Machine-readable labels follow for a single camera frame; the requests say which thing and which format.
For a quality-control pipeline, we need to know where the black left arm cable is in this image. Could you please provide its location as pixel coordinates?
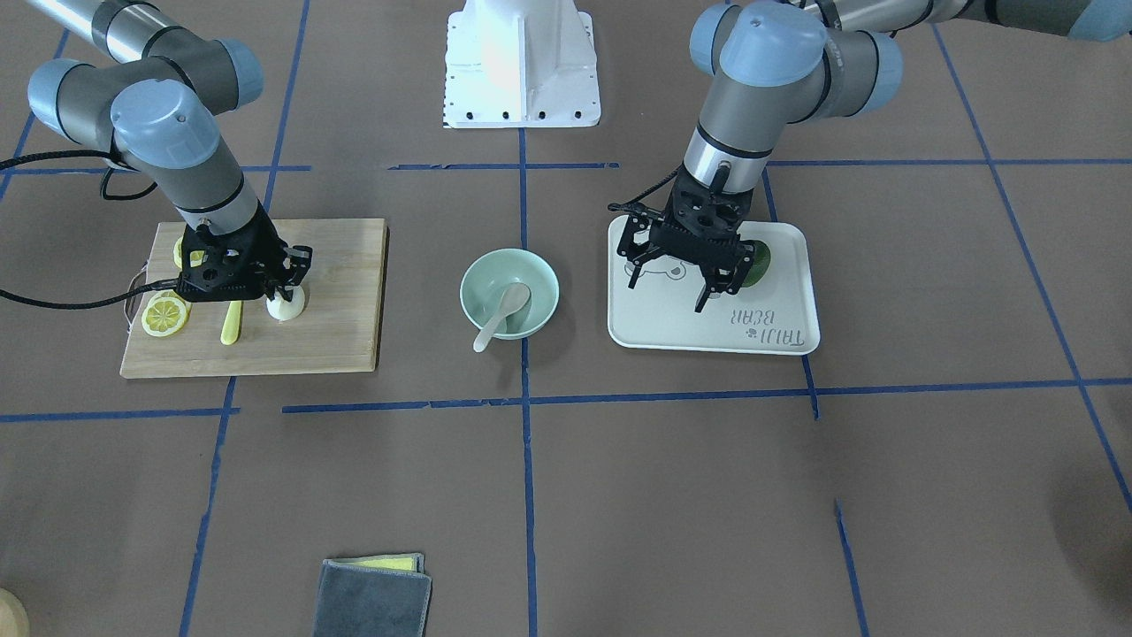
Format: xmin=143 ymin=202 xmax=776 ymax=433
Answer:
xmin=608 ymin=164 xmax=686 ymax=217

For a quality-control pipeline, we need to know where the bamboo cutting board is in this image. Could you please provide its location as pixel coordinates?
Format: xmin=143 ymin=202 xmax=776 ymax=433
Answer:
xmin=120 ymin=219 xmax=387 ymax=379

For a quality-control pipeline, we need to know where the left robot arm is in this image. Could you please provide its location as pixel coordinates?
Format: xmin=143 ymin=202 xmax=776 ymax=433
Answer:
xmin=612 ymin=1 xmax=1131 ymax=311

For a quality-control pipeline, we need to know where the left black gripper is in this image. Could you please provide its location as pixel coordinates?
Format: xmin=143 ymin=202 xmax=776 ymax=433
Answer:
xmin=617 ymin=167 xmax=755 ymax=313

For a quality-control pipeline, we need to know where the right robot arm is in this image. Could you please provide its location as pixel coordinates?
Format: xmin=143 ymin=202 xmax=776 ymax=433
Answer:
xmin=27 ymin=1 xmax=312 ymax=307

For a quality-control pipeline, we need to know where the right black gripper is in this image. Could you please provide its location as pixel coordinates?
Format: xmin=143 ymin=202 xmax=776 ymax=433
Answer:
xmin=175 ymin=203 xmax=314 ymax=303

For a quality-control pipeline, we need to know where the grey folded cloth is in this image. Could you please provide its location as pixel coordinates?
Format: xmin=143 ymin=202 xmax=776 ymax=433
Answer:
xmin=311 ymin=552 xmax=432 ymax=636

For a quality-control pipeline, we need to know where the yellow plastic knife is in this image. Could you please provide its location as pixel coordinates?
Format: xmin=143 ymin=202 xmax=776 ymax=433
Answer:
xmin=221 ymin=301 xmax=243 ymax=346

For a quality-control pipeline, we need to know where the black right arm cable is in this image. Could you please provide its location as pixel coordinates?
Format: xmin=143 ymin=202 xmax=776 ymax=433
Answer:
xmin=0 ymin=150 xmax=191 ymax=311

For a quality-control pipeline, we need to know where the green avocado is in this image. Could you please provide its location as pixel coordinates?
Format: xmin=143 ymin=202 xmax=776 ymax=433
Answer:
xmin=741 ymin=241 xmax=772 ymax=289

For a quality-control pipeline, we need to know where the white bear tray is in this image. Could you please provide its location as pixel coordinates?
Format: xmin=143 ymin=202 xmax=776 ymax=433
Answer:
xmin=607 ymin=215 xmax=821 ymax=356

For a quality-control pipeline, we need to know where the lower lemon slice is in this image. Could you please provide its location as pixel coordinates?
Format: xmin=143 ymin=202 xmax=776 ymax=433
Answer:
xmin=142 ymin=296 xmax=191 ymax=338

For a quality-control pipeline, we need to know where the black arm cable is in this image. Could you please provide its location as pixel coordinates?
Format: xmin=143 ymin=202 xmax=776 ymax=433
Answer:
xmin=0 ymin=150 xmax=191 ymax=311
xmin=608 ymin=164 xmax=686 ymax=217

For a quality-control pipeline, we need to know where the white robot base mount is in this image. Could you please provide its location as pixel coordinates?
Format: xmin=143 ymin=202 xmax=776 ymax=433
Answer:
xmin=441 ymin=1 xmax=601 ymax=129

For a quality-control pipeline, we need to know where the green ceramic bowl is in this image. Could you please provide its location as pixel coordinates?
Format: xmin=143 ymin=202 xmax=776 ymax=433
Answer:
xmin=458 ymin=249 xmax=561 ymax=352

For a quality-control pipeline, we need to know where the white steamed bun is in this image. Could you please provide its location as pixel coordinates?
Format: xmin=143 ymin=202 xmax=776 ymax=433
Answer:
xmin=265 ymin=286 xmax=307 ymax=322

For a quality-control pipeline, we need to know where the white ceramic spoon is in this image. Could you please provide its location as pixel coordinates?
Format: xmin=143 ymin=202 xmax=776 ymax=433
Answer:
xmin=472 ymin=282 xmax=531 ymax=352

